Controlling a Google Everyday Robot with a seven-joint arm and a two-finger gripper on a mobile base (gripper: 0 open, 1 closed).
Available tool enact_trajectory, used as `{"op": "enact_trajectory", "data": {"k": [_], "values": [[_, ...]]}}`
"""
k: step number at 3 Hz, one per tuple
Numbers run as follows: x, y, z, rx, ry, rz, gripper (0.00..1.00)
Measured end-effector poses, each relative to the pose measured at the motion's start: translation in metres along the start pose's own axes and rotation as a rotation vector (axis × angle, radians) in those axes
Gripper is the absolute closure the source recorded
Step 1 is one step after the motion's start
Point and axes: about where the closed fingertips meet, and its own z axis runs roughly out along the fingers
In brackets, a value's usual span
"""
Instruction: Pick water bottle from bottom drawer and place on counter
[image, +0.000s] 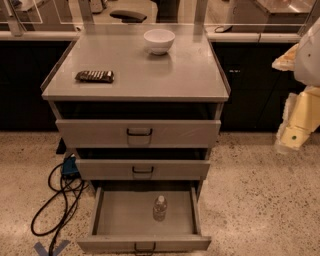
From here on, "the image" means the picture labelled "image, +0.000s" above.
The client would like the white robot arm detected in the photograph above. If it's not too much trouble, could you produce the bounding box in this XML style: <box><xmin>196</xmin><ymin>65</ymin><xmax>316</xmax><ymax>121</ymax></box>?
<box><xmin>272</xmin><ymin>18</ymin><xmax>320</xmax><ymax>154</ymax></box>

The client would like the grey drawer cabinet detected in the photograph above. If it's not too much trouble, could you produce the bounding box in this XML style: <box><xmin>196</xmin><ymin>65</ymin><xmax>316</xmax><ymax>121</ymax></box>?
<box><xmin>40</xmin><ymin>23</ymin><xmax>232</xmax><ymax>194</ymax></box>

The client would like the blue power adapter box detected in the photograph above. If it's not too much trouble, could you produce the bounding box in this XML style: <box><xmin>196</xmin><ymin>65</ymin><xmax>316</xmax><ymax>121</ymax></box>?
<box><xmin>61</xmin><ymin>157</ymin><xmax>79</xmax><ymax>179</ymax></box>

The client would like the dark striped snack bar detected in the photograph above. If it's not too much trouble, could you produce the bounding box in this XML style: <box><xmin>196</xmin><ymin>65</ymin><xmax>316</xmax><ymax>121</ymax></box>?
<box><xmin>75</xmin><ymin>70</ymin><xmax>114</xmax><ymax>83</ymax></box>

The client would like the grey drawer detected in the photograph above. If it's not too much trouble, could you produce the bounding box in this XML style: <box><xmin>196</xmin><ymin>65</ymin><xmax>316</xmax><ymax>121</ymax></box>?
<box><xmin>56</xmin><ymin>119</ymin><xmax>221</xmax><ymax>148</ymax></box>
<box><xmin>78</xmin><ymin>182</ymin><xmax>211</xmax><ymax>255</ymax></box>
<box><xmin>76</xmin><ymin>159</ymin><xmax>210</xmax><ymax>181</ymax></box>

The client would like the bottom grey drawer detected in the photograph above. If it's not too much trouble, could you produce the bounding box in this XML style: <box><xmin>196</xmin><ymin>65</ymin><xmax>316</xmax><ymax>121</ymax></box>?
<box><xmin>78</xmin><ymin>182</ymin><xmax>211</xmax><ymax>255</ymax></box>

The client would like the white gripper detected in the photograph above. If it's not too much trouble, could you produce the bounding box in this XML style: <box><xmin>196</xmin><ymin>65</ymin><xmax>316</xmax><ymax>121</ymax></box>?
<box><xmin>272</xmin><ymin>44</ymin><xmax>320</xmax><ymax>154</ymax></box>

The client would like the clear plastic water bottle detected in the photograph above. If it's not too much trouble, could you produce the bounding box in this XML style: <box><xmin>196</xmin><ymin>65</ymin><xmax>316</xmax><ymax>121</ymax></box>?
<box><xmin>153</xmin><ymin>195</ymin><xmax>168</xmax><ymax>222</ymax></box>

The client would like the black office chair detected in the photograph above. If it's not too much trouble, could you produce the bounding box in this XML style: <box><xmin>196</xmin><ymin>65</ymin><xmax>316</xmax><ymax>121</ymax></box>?
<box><xmin>110</xmin><ymin>10</ymin><xmax>147</xmax><ymax>23</ymax></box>

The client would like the top grey drawer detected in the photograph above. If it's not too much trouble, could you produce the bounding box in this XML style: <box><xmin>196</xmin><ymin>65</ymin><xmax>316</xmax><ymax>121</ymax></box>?
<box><xmin>56</xmin><ymin>119</ymin><xmax>221</xmax><ymax>148</ymax></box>

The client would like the middle grey drawer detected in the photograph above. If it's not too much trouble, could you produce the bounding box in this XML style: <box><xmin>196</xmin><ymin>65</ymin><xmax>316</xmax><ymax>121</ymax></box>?
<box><xmin>76</xmin><ymin>159</ymin><xmax>210</xmax><ymax>181</ymax></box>

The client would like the black floor cable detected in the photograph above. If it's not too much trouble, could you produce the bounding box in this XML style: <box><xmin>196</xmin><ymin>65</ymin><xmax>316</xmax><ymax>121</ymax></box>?
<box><xmin>30</xmin><ymin>162</ymin><xmax>88</xmax><ymax>256</ymax></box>

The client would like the dark low counter wall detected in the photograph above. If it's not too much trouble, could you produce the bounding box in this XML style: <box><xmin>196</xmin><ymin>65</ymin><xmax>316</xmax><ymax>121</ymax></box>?
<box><xmin>0</xmin><ymin>40</ymin><xmax>304</xmax><ymax>131</ymax></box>

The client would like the white ceramic bowl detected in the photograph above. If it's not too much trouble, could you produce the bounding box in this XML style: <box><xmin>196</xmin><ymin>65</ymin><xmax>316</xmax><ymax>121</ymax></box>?
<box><xmin>144</xmin><ymin>29</ymin><xmax>175</xmax><ymax>55</ymax></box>

